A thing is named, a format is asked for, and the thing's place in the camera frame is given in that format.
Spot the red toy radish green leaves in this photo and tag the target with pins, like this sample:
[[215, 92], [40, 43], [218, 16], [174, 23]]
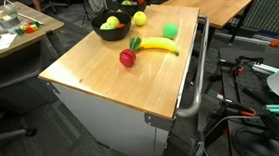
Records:
[[127, 58]]

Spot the yellow toy banana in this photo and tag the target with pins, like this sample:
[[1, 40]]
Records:
[[158, 43]]

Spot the red toy strawberry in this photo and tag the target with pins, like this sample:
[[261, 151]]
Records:
[[121, 25]]

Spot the green toy ball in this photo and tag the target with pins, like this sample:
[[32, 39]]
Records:
[[170, 31]]

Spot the yellow toy ball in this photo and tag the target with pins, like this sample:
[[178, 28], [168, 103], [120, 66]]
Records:
[[113, 20], [140, 18]]

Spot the light green dimpled ball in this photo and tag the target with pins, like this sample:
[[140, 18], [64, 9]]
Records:
[[105, 26]]

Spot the white cart cabinet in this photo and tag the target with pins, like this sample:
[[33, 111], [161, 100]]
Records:
[[116, 123]]

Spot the black bowl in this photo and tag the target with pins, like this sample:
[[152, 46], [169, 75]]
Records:
[[130, 10], [109, 34]]

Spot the wooden office desk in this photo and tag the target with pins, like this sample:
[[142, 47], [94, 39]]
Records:
[[46, 23]]

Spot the black perforated breadboard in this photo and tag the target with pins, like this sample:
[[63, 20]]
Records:
[[247, 91]]

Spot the long wooden desk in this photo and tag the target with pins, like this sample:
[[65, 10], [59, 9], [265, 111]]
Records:
[[220, 1]]

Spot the yellow toy block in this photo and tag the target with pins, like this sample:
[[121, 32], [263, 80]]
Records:
[[34, 27]]

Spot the red toy block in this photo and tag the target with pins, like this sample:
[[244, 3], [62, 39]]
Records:
[[29, 30]]

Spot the white stick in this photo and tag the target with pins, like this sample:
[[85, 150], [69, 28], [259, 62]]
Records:
[[31, 18]]

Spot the green toy block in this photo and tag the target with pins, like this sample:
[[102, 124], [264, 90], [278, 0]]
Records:
[[19, 30]]

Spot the small orange tool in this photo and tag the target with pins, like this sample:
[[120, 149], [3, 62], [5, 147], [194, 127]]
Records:
[[275, 43]]

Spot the black office chair base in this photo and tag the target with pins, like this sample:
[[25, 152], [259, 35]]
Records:
[[6, 133]]

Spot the clear plastic container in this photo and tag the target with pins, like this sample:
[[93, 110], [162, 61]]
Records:
[[7, 16]]

